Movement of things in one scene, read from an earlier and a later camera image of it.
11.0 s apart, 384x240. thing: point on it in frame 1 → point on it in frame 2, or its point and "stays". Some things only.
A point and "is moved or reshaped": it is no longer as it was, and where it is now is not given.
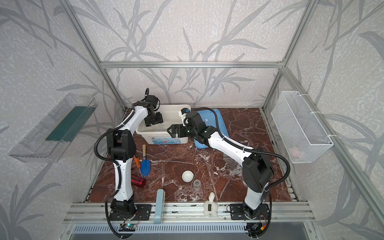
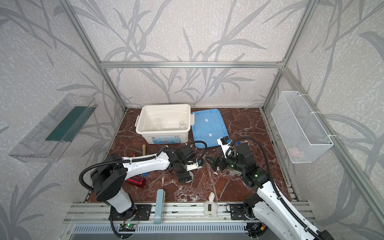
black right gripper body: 179,130 → 220,163
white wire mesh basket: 304,139 stays
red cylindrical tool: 137,181 stays
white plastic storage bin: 158,134 stays
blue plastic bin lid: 209,117 stays
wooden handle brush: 144,151 stays
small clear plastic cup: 197,185 is moved or reshaped
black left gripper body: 154,119 → 183,169
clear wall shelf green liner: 57,131 stays
